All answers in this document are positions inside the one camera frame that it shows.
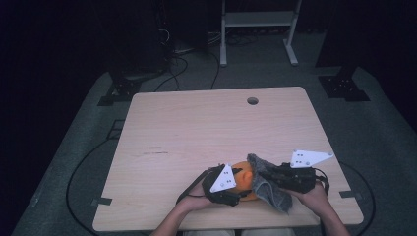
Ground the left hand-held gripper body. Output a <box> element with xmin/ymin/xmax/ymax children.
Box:
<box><xmin>201</xmin><ymin>163</ymin><xmax>241</xmax><ymax>207</ymax></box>

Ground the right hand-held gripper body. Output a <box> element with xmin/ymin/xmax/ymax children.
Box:
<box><xmin>278</xmin><ymin>149</ymin><xmax>334</xmax><ymax>195</ymax></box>

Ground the orange plush toy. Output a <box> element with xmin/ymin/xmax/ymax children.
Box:
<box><xmin>225</xmin><ymin>160</ymin><xmax>260</xmax><ymax>202</ymax></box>

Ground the grey cloth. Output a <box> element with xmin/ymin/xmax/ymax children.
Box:
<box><xmin>246</xmin><ymin>152</ymin><xmax>294</xmax><ymax>214</ymax></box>

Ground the person's right hand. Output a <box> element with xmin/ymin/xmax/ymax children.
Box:
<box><xmin>288</xmin><ymin>182</ymin><xmax>330</xmax><ymax>217</ymax></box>

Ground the person's left hand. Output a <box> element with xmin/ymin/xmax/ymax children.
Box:
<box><xmin>176</xmin><ymin>179</ymin><xmax>215</xmax><ymax>213</ymax></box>

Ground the black tape strip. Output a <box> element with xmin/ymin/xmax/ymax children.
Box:
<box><xmin>90</xmin><ymin>197</ymin><xmax>113</xmax><ymax>207</ymax></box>
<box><xmin>339</xmin><ymin>190</ymin><xmax>364</xmax><ymax>200</ymax></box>

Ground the black stand base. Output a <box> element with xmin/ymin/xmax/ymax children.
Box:
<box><xmin>318</xmin><ymin>67</ymin><xmax>372</xmax><ymax>102</ymax></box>
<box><xmin>97</xmin><ymin>77</ymin><xmax>143</xmax><ymax>107</ymax></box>

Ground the right hand-held gripper cable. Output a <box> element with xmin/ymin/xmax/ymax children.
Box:
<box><xmin>313</xmin><ymin>167</ymin><xmax>330</xmax><ymax>195</ymax></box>

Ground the hand-held gripper cable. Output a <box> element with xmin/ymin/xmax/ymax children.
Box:
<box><xmin>175</xmin><ymin>166</ymin><xmax>217</xmax><ymax>205</ymax></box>
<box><xmin>313</xmin><ymin>167</ymin><xmax>330</xmax><ymax>195</ymax></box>

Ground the left hand-held gripper cable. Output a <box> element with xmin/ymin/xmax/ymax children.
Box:
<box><xmin>175</xmin><ymin>166</ymin><xmax>217</xmax><ymax>205</ymax></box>

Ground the black floor cable loop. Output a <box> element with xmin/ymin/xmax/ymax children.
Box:
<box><xmin>65</xmin><ymin>139</ymin><xmax>112</xmax><ymax>236</ymax></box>
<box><xmin>338</xmin><ymin>160</ymin><xmax>377</xmax><ymax>236</ymax></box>

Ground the white metal table frame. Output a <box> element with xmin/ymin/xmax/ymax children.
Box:
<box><xmin>219</xmin><ymin>0</ymin><xmax>303</xmax><ymax>68</ymax></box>

